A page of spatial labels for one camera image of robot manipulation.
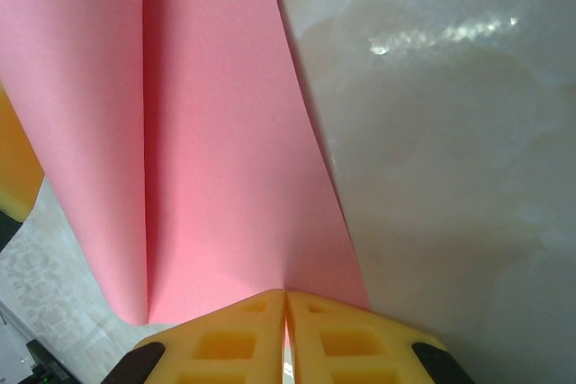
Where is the pink red cloth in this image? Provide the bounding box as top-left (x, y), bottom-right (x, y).
top-left (0, 0), bottom-right (373, 326)

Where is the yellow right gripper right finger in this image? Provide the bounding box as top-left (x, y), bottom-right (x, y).
top-left (286, 290), bottom-right (473, 384)

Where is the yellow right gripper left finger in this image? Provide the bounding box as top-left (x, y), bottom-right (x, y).
top-left (105, 289), bottom-right (288, 384)

